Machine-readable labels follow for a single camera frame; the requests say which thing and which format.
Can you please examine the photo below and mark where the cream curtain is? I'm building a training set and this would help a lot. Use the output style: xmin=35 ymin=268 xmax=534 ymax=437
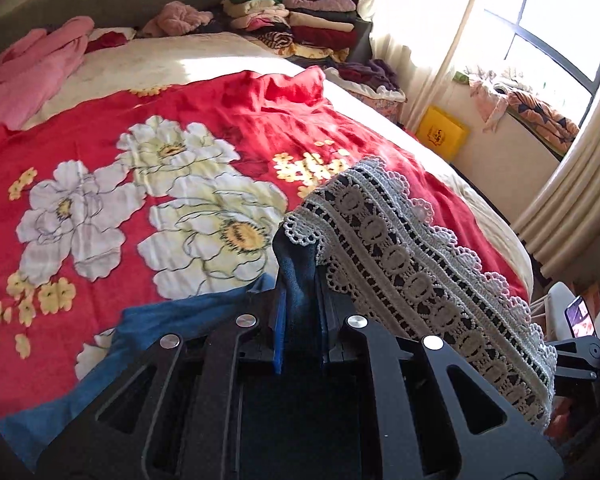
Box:
xmin=510 ymin=25 xmax=600 ymax=281
xmin=357 ymin=0 xmax=486 ymax=131

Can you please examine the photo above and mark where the pink towel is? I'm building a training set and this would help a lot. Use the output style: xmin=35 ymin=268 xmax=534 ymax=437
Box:
xmin=0 ymin=16 xmax=96 ymax=151

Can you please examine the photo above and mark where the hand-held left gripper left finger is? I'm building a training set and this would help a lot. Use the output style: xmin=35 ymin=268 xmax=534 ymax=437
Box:
xmin=35 ymin=280 xmax=288 ymax=480

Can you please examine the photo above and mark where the yellow box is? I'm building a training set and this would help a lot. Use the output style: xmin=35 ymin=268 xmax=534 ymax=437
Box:
xmin=415 ymin=105 xmax=471 ymax=157

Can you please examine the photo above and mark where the blue denim pants lace hem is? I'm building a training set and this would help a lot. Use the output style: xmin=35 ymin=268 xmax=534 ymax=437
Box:
xmin=0 ymin=156 xmax=558 ymax=471

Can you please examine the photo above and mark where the smartphone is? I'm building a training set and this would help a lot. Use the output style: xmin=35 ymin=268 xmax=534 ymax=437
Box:
xmin=565 ymin=296 xmax=597 ymax=339

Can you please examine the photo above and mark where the floral frilled basket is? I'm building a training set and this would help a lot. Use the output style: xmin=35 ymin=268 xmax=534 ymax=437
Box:
xmin=325 ymin=66 xmax=407 ymax=123

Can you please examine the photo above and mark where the orange patterned cloth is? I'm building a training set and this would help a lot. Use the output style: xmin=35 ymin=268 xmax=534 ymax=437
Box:
xmin=497 ymin=82 xmax=581 ymax=158

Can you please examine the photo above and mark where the grey upholstered headboard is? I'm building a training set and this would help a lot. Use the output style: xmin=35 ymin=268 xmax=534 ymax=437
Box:
xmin=0 ymin=0 xmax=242 ymax=68

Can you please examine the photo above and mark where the red floral blanket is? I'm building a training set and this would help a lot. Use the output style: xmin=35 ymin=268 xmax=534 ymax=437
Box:
xmin=0 ymin=66 xmax=531 ymax=426

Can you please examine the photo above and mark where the pile of folded clothes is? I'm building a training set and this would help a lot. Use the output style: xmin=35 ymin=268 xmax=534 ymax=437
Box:
xmin=222 ymin=0 xmax=363 ymax=63

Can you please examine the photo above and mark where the purple garment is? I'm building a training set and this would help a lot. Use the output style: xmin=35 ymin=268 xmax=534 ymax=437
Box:
xmin=337 ymin=58 xmax=401 ymax=93

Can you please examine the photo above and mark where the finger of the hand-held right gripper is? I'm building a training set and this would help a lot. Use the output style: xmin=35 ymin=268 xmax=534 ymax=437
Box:
xmin=547 ymin=335 xmax=600 ymax=382

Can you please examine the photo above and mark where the pale pink cloth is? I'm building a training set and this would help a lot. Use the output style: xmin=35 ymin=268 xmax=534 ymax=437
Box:
xmin=469 ymin=72 xmax=511 ymax=133

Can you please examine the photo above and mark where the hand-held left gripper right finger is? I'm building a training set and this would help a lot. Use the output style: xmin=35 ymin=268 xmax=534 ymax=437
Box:
xmin=317 ymin=267 xmax=567 ymax=480

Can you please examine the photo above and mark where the pink fluffy garment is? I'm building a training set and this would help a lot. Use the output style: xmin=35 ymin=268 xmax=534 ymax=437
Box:
xmin=141 ymin=1 xmax=215 ymax=38

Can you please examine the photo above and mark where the dark red garment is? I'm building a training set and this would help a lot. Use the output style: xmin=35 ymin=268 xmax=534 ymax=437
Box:
xmin=85 ymin=31 xmax=131 ymax=54

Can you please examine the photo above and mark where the arched window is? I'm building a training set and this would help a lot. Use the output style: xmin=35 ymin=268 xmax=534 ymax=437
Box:
xmin=450 ymin=0 xmax=600 ymax=126

